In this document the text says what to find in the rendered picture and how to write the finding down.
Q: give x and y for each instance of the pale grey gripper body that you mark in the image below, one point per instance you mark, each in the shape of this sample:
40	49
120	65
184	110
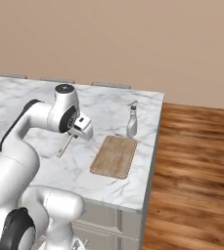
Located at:
86	131

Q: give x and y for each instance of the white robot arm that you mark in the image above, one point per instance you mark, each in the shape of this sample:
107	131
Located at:
17	162

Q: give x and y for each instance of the wooden cutting board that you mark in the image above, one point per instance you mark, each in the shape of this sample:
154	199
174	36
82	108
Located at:
114	156

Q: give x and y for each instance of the grey spray bottle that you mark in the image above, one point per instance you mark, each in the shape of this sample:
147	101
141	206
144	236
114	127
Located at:
131	125

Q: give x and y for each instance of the grey stool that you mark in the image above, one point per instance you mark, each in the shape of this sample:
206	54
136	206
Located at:
111	85
11	75
57	80

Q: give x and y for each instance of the pale grey drawer front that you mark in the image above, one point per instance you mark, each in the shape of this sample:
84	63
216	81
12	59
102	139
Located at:
100	213

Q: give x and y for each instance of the narrow pale grey cupboard panel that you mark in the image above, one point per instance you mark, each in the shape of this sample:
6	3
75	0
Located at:
130	228

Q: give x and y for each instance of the pale grey cupboard door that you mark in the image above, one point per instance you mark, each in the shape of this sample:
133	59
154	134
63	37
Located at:
98	241

